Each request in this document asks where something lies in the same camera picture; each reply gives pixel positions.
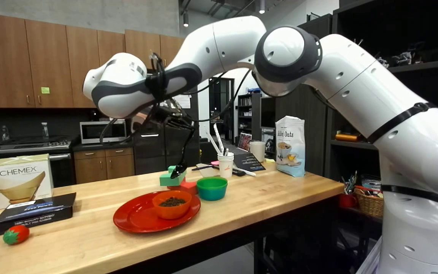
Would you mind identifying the black refrigerator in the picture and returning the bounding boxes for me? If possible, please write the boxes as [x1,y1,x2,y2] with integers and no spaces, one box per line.
[133,89,201,175]

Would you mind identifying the wooden base cabinet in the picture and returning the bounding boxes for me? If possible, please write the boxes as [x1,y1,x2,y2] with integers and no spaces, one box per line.
[73,147,135,185]

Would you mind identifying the white coffee filter box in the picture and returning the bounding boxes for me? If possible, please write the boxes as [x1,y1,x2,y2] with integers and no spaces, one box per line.
[0,154,54,211]

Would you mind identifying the green bowl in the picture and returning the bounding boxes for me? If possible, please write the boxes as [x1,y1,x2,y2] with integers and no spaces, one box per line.
[197,177,228,201]

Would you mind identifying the white tub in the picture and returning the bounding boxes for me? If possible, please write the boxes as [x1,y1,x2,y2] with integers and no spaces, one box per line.
[249,141,266,163]

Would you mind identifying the white bag of oats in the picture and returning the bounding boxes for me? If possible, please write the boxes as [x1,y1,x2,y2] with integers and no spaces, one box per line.
[275,116,306,178]

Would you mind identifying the red foam block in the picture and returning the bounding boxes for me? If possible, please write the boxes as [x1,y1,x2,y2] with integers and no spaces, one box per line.
[167,180,198,195]

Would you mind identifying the wooden wall cabinets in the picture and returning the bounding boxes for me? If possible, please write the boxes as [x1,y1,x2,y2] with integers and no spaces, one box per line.
[0,11,186,109]

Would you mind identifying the white paper cup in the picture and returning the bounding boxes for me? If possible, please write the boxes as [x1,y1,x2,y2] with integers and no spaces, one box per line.
[217,152,234,178]

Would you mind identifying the orange bowl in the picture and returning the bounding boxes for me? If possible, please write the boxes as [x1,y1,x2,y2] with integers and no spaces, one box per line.
[152,190,192,220]

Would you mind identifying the wicker basket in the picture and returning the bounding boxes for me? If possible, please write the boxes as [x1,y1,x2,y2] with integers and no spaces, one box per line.
[355,186,384,218]

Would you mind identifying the stove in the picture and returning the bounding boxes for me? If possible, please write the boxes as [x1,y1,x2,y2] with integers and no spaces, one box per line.
[0,136,75,188]

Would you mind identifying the red mug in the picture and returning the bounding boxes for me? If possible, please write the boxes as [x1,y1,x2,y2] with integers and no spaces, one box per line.
[339,193,358,209]

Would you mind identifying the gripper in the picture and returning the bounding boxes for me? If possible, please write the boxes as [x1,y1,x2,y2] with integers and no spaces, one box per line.
[151,107,197,180]

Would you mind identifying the picture frame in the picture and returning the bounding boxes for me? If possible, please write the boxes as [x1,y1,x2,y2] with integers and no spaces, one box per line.
[237,132,252,152]

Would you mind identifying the orange roll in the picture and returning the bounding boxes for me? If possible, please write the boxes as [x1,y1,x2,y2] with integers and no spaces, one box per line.
[335,132,362,143]

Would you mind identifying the bundle of white stir sticks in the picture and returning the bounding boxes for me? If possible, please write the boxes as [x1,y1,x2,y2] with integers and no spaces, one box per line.
[205,123,229,156]

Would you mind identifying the black shelf unit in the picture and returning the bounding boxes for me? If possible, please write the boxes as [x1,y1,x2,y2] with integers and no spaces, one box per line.
[325,0,438,274]

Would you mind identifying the flat black box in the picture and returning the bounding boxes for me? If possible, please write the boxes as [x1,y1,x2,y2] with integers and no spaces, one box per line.
[0,193,77,236]

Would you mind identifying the toy strawberry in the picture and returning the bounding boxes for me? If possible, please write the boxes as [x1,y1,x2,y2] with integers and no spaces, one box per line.
[3,225,30,245]

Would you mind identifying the black card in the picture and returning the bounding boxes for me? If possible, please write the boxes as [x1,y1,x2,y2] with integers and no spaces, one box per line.
[233,153,266,172]

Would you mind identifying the bookshelf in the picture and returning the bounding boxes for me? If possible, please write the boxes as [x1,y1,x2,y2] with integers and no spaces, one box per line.
[237,92,262,137]

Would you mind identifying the heap of dark beans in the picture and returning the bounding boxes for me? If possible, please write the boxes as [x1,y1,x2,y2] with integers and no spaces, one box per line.
[159,197,186,207]

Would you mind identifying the green foam block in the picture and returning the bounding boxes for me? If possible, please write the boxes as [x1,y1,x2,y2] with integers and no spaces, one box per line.
[160,166,187,187]

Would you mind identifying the microwave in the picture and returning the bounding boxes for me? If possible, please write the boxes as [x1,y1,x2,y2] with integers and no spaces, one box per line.
[80,120,127,144]

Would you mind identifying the red plate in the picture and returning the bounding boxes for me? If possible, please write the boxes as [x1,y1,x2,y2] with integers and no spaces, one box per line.
[113,190,201,234]

